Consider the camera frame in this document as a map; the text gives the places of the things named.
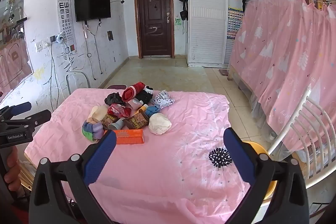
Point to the white eye chart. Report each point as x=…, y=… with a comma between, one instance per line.
x=65, y=19

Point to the pink printed bed curtain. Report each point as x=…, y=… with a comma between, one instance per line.
x=283, y=43

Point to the grey paper cup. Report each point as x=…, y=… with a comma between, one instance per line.
x=116, y=124

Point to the cream bottle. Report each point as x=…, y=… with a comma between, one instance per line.
x=98, y=113

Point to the black plastic bag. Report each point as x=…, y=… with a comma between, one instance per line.
x=114, y=99

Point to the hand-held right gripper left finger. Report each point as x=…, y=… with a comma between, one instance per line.
x=101, y=155

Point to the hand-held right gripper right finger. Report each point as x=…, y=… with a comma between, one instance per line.
x=237, y=155

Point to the brown snack packet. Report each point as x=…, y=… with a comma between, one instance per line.
x=136, y=121
x=109, y=120

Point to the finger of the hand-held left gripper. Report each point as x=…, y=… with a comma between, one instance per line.
x=22, y=107
x=40, y=117

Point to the wall mirror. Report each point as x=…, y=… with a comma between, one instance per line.
x=13, y=61

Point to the pink white bottle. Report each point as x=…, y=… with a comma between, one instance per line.
x=135, y=103

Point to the dark brown door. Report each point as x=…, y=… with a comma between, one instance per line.
x=153, y=16

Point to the colourful chart poster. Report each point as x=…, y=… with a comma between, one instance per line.
x=234, y=22

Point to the pink floral tablecloth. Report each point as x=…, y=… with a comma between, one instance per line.
x=168, y=161

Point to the orange plastic bucket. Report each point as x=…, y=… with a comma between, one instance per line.
x=256, y=146

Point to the person's left hand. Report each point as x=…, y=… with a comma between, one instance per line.
x=13, y=163

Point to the grey metal chair frame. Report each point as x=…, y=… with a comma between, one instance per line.
x=76, y=74

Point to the black white plush cloth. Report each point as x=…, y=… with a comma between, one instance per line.
x=143, y=96

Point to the red plastic bag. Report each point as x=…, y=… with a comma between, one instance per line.
x=116, y=110

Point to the small dark wall box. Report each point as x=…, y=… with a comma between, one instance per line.
x=110, y=35

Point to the purple dotted seat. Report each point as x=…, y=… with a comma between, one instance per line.
x=116, y=86

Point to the small brown floor mat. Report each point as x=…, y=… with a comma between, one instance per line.
x=223, y=72

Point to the white plug adapter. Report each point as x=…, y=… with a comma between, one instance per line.
x=57, y=39

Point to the orange box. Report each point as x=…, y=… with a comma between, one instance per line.
x=131, y=136

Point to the yellow white bottle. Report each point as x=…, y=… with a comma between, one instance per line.
x=143, y=109

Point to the black wall television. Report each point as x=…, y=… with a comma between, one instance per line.
x=92, y=1

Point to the green purple socks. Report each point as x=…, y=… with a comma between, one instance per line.
x=92, y=130

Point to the red cloth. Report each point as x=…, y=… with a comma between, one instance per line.
x=131, y=92

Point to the blue cloth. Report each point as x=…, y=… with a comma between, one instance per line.
x=152, y=110

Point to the white crumpled plastic bag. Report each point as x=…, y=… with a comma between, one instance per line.
x=160, y=123

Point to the white metal chair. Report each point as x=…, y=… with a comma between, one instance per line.
x=288, y=121

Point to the white printed plastic bag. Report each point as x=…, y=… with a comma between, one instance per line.
x=162, y=99

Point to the white wall socket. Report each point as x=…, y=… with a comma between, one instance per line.
x=39, y=46

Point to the white louvred wardrobe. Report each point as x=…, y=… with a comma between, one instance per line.
x=207, y=16

